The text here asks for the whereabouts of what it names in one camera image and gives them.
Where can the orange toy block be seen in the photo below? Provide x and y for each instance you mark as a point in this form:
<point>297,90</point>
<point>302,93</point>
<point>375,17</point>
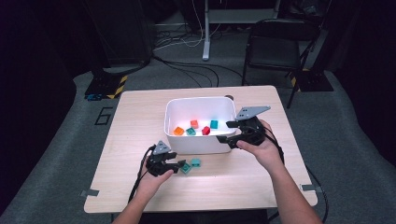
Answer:
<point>178,131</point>

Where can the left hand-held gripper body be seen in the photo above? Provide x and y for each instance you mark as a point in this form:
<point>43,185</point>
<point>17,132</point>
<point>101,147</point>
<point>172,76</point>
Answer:
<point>157,165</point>

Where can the red toy block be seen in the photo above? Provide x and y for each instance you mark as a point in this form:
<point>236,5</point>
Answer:
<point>205,130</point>

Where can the person's right hand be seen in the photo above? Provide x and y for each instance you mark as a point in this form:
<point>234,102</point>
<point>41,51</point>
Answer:
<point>267,155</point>

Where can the grey tape strip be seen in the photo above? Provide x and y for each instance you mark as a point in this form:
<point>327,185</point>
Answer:
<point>89,193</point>
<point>308,187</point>

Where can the small blue object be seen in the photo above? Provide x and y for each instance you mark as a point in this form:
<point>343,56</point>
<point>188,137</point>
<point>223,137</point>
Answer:
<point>93,97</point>

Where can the white desk frame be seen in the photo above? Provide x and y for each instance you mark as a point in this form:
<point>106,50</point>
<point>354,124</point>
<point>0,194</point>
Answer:
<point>206,31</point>

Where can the large dark cabinet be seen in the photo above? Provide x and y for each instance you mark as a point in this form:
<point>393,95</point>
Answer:
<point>124,31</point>

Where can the white plastic storage box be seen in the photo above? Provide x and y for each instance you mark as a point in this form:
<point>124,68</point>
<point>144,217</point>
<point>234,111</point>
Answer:
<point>199,146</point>

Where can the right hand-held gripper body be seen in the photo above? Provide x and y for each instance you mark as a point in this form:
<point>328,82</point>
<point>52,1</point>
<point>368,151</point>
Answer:
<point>253,133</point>

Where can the black striped stand base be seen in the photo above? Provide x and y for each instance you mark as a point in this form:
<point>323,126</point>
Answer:
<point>102,85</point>

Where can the person's left hand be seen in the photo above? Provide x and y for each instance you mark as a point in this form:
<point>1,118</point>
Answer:
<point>151,186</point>

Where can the black folding chair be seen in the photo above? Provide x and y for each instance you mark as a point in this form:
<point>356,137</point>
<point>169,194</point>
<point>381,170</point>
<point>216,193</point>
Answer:
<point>274,53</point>

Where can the coral toy block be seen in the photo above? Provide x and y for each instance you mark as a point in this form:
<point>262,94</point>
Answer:
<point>194,123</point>

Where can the teal toy block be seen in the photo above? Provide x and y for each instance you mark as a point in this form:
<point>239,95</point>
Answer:
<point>190,131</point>
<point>186,168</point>
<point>195,162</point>
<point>214,124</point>

